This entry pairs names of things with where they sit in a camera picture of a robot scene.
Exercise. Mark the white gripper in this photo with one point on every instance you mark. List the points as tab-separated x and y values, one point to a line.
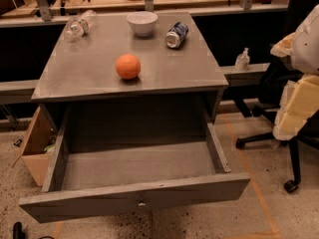
307	52

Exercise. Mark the orange fruit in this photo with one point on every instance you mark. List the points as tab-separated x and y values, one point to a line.
128	66

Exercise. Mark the grey cabinet with top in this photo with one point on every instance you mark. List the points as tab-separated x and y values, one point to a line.
123	87

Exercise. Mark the open grey top drawer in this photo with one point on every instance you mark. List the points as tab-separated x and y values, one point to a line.
125	157

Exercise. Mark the hand sanitizer pump bottle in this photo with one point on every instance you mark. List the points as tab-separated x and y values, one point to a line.
242	61

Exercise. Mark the black office chair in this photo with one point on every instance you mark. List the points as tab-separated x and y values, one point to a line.
298	10

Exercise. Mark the blue soda can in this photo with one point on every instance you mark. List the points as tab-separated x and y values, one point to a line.
176	35

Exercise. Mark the white ceramic bowl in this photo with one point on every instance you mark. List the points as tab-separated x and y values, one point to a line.
143	22

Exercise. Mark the clear plastic water bottle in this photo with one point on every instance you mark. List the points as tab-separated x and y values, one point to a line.
81	25

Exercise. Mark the brown cardboard box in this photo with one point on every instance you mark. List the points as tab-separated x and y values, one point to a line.
33	150

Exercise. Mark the black object on floor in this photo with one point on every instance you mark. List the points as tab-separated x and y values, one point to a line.
18	233

